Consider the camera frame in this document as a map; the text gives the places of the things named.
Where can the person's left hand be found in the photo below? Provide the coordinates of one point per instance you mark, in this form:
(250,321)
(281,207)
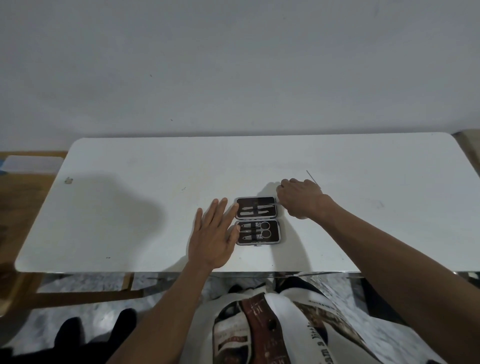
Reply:
(210,242)

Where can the person's right hand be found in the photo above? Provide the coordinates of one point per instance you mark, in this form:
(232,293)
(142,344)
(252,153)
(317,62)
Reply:
(303,198)

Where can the person's right fingers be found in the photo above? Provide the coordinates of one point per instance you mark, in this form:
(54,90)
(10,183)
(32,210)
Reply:
(290,189)

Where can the person's left thumb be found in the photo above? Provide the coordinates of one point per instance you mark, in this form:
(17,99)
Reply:
(234,235)

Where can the person's left little finger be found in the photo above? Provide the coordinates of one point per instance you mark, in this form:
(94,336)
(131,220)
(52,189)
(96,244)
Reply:
(198,222)

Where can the person's left middle finger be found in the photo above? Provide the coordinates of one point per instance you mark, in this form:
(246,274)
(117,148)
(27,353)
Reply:
(220,212)

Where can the slanted metal nail file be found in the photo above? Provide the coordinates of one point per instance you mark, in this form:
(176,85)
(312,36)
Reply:
(262,205)

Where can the brown manicure case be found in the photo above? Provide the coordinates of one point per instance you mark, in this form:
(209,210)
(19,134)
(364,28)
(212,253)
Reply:
(276,228)

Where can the person's right forearm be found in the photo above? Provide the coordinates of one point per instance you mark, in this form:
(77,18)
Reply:
(397,273)

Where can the person's left forearm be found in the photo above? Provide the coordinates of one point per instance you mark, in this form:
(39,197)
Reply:
(165,322)

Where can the small metal tweezers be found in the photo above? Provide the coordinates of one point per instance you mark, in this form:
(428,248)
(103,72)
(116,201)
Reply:
(247,232)

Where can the metal nail clipper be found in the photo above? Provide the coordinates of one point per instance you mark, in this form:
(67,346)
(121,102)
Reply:
(248,225)

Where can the thin metal needle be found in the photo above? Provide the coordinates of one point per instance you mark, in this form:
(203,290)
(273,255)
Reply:
(313,178)

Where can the flat metal cuticle tool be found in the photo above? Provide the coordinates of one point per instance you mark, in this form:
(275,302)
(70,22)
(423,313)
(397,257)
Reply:
(249,213)

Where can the small metal scissors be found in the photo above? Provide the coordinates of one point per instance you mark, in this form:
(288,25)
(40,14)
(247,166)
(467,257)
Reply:
(265,229)

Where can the person's white printed shirt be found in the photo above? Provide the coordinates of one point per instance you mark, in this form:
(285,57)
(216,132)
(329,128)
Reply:
(285,330)

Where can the black shoe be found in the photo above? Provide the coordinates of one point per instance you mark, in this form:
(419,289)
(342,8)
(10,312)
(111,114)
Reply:
(69,335)
(123,326)

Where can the wooden frame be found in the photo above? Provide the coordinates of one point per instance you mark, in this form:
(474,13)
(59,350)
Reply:
(56,298)

